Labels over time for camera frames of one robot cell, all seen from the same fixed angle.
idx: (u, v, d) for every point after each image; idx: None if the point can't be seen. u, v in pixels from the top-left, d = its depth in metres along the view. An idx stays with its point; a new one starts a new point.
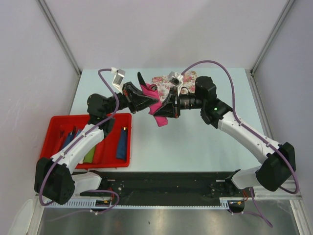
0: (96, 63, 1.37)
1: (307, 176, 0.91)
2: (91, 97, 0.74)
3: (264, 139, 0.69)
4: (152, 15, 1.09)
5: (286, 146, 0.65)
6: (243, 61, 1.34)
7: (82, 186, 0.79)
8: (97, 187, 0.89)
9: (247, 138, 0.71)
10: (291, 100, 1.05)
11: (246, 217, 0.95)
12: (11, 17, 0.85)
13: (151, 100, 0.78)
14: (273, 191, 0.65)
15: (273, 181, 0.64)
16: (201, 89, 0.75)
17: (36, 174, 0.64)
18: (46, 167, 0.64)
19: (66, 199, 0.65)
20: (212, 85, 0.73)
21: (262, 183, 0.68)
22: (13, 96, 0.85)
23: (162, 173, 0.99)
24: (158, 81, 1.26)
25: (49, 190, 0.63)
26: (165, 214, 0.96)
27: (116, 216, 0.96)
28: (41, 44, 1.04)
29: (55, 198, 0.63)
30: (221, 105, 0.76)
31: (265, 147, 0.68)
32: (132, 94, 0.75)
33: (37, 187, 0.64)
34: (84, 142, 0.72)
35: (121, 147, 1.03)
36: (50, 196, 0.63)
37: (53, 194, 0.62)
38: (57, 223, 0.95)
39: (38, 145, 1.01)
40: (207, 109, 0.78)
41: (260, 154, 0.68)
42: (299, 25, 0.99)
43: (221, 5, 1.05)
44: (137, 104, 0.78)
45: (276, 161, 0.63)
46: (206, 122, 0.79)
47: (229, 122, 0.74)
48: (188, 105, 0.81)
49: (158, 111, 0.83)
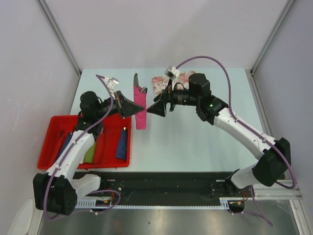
0: (96, 63, 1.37)
1: (307, 176, 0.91)
2: (84, 94, 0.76)
3: (260, 134, 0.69)
4: (152, 15, 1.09)
5: (282, 141, 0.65)
6: (243, 61, 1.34)
7: (82, 190, 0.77)
8: (98, 186, 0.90)
9: (243, 134, 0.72)
10: (291, 100, 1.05)
11: (246, 217, 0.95)
12: (11, 17, 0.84)
13: (138, 108, 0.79)
14: (270, 185, 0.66)
15: (269, 176, 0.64)
16: (195, 85, 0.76)
17: (34, 192, 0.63)
18: (44, 182, 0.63)
19: (71, 208, 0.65)
20: (205, 81, 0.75)
21: (257, 178, 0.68)
22: (13, 96, 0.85)
23: (163, 173, 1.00)
24: (158, 81, 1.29)
25: (53, 204, 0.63)
26: (166, 214, 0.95)
27: (116, 216, 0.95)
28: (40, 44, 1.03)
29: (59, 210, 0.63)
30: (216, 102, 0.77)
31: (261, 143, 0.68)
32: (122, 100, 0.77)
33: (39, 204, 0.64)
34: (77, 148, 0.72)
35: (121, 147, 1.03)
36: (54, 209, 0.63)
37: (57, 206, 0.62)
38: (57, 224, 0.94)
39: (38, 146, 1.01)
40: (203, 106, 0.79)
41: (257, 151, 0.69)
42: (299, 25, 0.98)
43: (221, 6, 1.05)
44: (122, 109, 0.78)
45: (273, 157, 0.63)
46: (202, 118, 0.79)
47: (225, 118, 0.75)
48: (181, 101, 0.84)
49: (150, 108, 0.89)
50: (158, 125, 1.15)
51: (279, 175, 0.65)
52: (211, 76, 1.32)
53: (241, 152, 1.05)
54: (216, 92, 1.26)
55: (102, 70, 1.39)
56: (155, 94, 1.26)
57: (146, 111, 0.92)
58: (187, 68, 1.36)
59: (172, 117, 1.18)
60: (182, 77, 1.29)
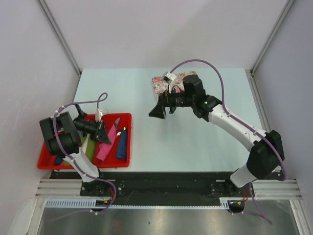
0: (96, 64, 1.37)
1: (308, 175, 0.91)
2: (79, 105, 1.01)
3: (251, 128, 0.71)
4: (152, 15, 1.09)
5: (272, 134, 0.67)
6: (244, 61, 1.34)
7: (85, 160, 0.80)
8: (98, 175, 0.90)
9: (234, 128, 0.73)
10: (291, 99, 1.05)
11: (247, 217, 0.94)
12: (11, 17, 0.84)
13: (106, 139, 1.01)
14: (261, 176, 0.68)
15: (261, 168, 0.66)
16: (188, 84, 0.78)
17: (44, 133, 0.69)
18: (51, 124, 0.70)
19: (81, 142, 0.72)
20: (198, 80, 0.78)
21: (251, 171, 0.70)
22: (13, 96, 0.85)
23: (163, 173, 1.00)
24: (158, 81, 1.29)
25: (64, 139, 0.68)
26: (165, 214, 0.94)
27: (116, 216, 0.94)
28: (40, 43, 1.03)
29: (73, 143, 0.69)
30: (211, 100, 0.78)
31: (252, 135, 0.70)
32: (101, 127, 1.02)
33: (50, 145, 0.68)
34: None
35: (121, 147, 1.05)
36: (67, 146, 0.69)
37: (68, 139, 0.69)
38: (57, 224, 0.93)
39: (38, 145, 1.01)
40: (198, 104, 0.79)
41: (248, 142, 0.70)
42: (299, 24, 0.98)
43: (221, 6, 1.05)
44: (98, 133, 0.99)
45: (262, 148, 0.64)
46: (197, 115, 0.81)
47: (218, 114, 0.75)
48: (179, 103, 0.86)
49: (152, 111, 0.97)
50: (158, 125, 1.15)
51: (273, 168, 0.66)
52: (211, 76, 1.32)
53: (240, 152, 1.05)
54: (216, 92, 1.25)
55: (102, 70, 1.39)
56: (155, 94, 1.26)
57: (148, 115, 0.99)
58: (187, 67, 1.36)
59: (172, 117, 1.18)
60: (181, 77, 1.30)
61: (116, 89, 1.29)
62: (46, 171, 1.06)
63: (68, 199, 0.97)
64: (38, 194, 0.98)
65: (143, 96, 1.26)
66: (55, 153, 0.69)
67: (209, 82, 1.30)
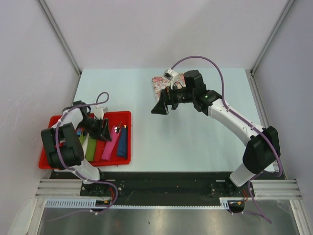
0: (96, 64, 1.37)
1: (307, 176, 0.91)
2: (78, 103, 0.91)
3: (249, 123, 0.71)
4: (152, 16, 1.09)
5: (270, 130, 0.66)
6: (243, 61, 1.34)
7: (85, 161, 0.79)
8: (98, 178, 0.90)
9: (233, 122, 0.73)
10: (291, 99, 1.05)
11: (247, 217, 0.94)
12: (11, 17, 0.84)
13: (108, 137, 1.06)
14: (257, 172, 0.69)
15: (257, 164, 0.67)
16: (188, 79, 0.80)
17: (45, 145, 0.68)
18: (53, 135, 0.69)
19: (82, 155, 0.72)
20: (197, 74, 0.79)
21: (247, 166, 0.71)
22: (13, 96, 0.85)
23: (163, 173, 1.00)
24: (158, 81, 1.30)
25: (65, 152, 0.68)
26: (165, 214, 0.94)
27: (116, 216, 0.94)
28: (41, 45, 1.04)
29: (74, 157, 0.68)
30: (212, 94, 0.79)
31: (250, 129, 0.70)
32: (105, 125, 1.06)
33: (51, 157, 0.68)
34: (70, 117, 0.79)
35: (122, 145, 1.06)
36: (68, 159, 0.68)
37: (70, 153, 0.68)
38: (57, 224, 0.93)
39: (38, 145, 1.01)
40: (198, 98, 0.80)
41: (245, 137, 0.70)
42: (299, 25, 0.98)
43: (221, 6, 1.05)
44: (102, 131, 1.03)
45: (258, 143, 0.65)
46: (197, 109, 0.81)
47: (217, 108, 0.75)
48: (181, 99, 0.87)
49: (154, 108, 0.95)
50: (158, 124, 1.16)
51: (269, 164, 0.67)
52: (211, 76, 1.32)
53: (240, 152, 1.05)
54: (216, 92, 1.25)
55: (102, 70, 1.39)
56: (155, 94, 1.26)
57: (152, 112, 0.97)
58: (187, 67, 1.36)
59: (172, 117, 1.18)
60: (181, 77, 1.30)
61: (116, 89, 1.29)
62: (46, 171, 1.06)
63: (69, 199, 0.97)
64: (38, 194, 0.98)
65: (143, 96, 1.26)
66: (55, 166, 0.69)
67: (209, 82, 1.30)
